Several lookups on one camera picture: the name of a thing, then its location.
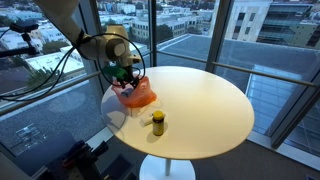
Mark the dark equipment cart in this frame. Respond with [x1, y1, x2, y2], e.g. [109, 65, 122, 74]
[36, 141, 138, 180]

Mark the orange plastic bag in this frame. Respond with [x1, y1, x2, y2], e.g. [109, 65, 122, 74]
[111, 76, 157, 108]

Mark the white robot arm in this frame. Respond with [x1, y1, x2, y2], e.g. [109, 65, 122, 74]
[33, 0, 142, 88]

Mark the blue box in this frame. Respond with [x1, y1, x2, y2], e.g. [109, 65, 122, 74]
[121, 88, 134, 98]

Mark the white round table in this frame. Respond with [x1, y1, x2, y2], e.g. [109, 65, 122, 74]
[101, 66, 254, 180]

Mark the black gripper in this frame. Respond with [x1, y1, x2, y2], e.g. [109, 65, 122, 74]
[115, 65, 140, 89]

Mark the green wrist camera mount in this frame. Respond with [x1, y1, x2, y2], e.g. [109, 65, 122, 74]
[102, 66, 127, 79]

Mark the yellow supplement bottle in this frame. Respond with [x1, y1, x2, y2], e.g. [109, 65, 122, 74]
[152, 111, 164, 136]

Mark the metal window handrail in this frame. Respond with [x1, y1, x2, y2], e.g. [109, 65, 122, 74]
[0, 51, 320, 116]

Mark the black camera on stand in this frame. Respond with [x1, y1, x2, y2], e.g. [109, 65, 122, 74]
[0, 21, 39, 58]

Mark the small white flat packet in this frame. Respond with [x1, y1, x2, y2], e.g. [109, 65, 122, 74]
[141, 112, 166, 126]

